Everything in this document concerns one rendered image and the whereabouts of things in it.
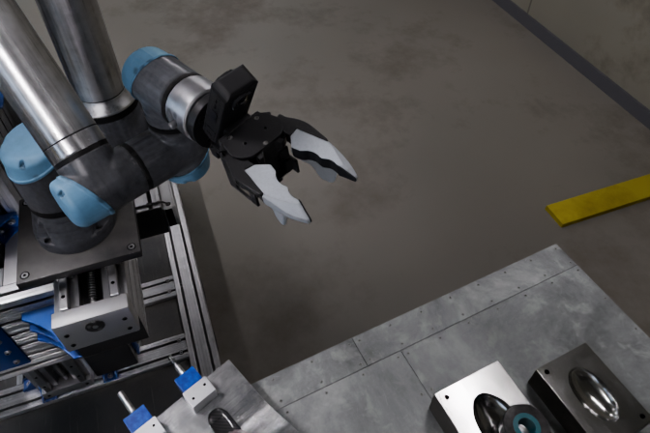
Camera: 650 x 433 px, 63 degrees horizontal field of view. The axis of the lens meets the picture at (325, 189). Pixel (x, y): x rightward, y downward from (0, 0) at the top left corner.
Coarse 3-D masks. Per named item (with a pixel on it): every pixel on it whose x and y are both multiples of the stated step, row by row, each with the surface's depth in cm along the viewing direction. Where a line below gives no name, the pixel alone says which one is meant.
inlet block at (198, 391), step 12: (168, 360) 105; (180, 372) 103; (192, 372) 102; (180, 384) 100; (192, 384) 100; (204, 384) 99; (192, 396) 97; (204, 396) 97; (216, 396) 100; (192, 408) 96
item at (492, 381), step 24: (456, 384) 100; (480, 384) 100; (504, 384) 100; (432, 408) 102; (456, 408) 97; (480, 408) 98; (504, 408) 98; (456, 432) 95; (480, 432) 94; (528, 432) 94
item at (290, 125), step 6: (282, 120) 60; (288, 120) 60; (294, 120) 60; (300, 120) 60; (288, 126) 60; (294, 126) 60; (300, 126) 60; (306, 126) 60; (282, 132) 60; (288, 132) 59; (312, 132) 59; (318, 132) 59; (288, 138) 60; (324, 138) 58
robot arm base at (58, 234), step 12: (36, 216) 96; (48, 216) 95; (60, 216) 95; (108, 216) 103; (36, 228) 98; (48, 228) 97; (60, 228) 96; (72, 228) 97; (84, 228) 98; (96, 228) 102; (108, 228) 103; (48, 240) 100; (60, 240) 98; (72, 240) 98; (84, 240) 99; (96, 240) 101; (60, 252) 100; (72, 252) 100
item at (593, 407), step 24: (576, 360) 104; (600, 360) 104; (552, 384) 101; (576, 384) 103; (600, 384) 102; (552, 408) 102; (576, 408) 98; (600, 408) 100; (624, 408) 98; (576, 432) 98; (600, 432) 95; (624, 432) 95
